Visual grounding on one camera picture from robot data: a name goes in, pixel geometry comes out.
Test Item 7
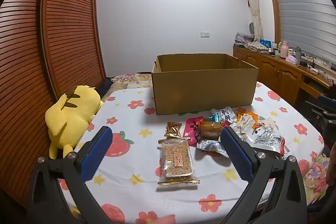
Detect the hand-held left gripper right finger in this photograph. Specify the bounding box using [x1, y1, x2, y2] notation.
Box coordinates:
[220, 126, 307, 224]

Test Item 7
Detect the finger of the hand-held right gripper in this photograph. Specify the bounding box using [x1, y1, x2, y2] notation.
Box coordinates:
[301, 101, 332, 127]
[318, 95, 336, 109]

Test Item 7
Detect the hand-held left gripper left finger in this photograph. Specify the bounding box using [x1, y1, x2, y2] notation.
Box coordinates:
[26, 126, 113, 224]

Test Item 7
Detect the brown cake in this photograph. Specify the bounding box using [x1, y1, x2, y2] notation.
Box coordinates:
[197, 120, 229, 140]

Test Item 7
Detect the orange snack packet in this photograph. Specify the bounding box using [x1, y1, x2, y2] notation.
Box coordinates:
[236, 112, 259, 125]

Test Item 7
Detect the white meat snack packet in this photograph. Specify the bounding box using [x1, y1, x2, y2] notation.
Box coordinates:
[211, 107, 235, 125]

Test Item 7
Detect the pink snack packet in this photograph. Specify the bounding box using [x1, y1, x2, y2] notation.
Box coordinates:
[182, 117, 208, 146]

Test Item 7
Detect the clear granola bar packet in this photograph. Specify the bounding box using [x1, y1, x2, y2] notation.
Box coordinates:
[157, 138, 200, 185]

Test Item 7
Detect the small gold snack packet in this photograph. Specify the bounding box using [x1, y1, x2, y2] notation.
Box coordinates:
[164, 122, 183, 139]

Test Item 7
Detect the brown cardboard box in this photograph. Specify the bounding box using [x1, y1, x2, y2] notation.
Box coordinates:
[151, 53, 260, 116]

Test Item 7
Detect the silver snack packet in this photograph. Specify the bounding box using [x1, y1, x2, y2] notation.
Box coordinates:
[196, 139, 230, 158]

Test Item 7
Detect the yellow plush toy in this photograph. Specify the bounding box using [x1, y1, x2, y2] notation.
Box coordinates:
[45, 85, 104, 159]

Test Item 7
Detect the strawberry print bed sheet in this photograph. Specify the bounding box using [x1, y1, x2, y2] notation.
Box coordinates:
[59, 81, 326, 224]

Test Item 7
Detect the wooden sideboard cabinet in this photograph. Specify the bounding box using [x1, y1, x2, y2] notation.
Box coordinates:
[233, 44, 336, 107]

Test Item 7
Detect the pink thermos bottle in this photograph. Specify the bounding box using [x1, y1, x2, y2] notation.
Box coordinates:
[280, 40, 289, 59]

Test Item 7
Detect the dark blue pillow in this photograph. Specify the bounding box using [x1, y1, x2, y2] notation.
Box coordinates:
[98, 77, 114, 94]

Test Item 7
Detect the floral cloth bag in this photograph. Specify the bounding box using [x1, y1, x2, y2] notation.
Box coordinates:
[245, 42, 269, 51]

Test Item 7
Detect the grey window blind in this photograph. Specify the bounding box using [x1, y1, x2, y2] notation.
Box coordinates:
[268, 0, 336, 68]

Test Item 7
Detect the small white desk fan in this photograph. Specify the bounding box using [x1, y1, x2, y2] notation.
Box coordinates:
[248, 22, 259, 38]

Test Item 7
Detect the purple storage box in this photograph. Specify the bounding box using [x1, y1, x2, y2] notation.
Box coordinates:
[235, 33, 252, 45]

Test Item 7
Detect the wooden louvered wardrobe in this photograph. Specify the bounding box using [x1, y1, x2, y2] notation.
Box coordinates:
[0, 0, 107, 205]

